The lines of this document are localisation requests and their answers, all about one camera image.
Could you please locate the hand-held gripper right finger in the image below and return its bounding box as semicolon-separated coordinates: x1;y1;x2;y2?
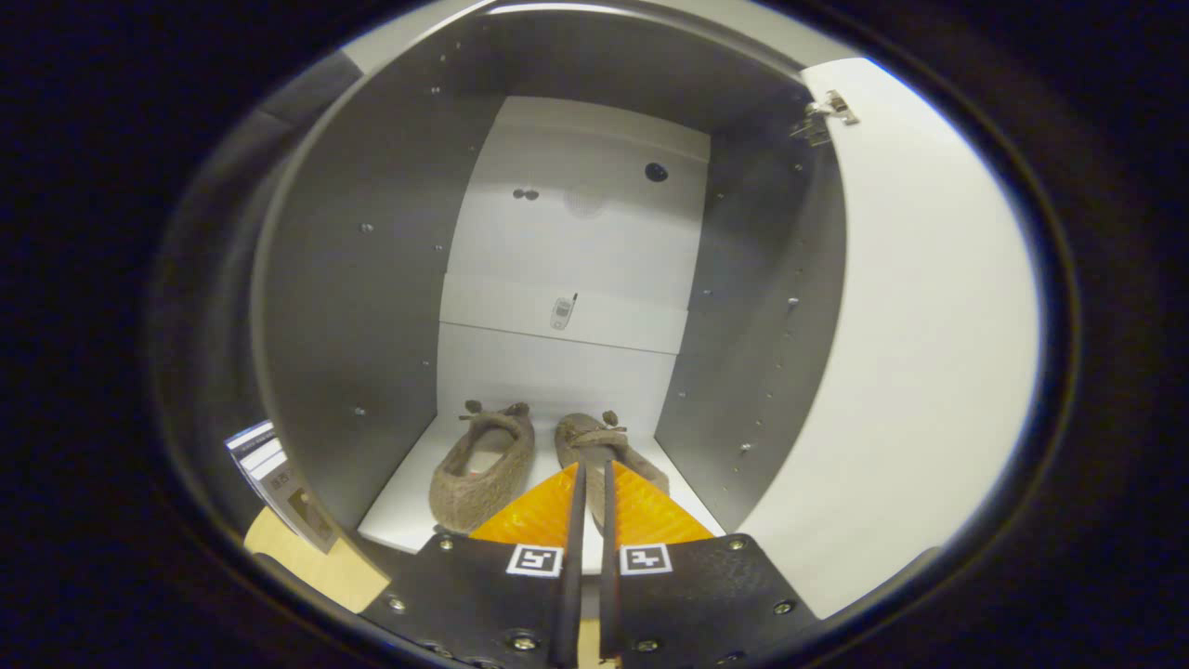
599;460;820;669

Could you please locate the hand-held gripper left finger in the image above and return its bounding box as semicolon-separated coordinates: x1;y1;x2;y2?
360;462;588;669

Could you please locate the brown fuzzy shoe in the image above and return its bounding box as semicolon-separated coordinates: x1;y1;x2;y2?
555;410;672;535
429;400;537;535

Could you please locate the grey shoe cabinet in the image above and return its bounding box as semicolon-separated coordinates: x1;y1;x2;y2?
249;5;851;558

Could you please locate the white shoe cabinet door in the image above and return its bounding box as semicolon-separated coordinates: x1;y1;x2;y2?
738;58;1041;622

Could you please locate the metal door hinge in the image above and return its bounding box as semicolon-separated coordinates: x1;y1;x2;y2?
790;90;860;148

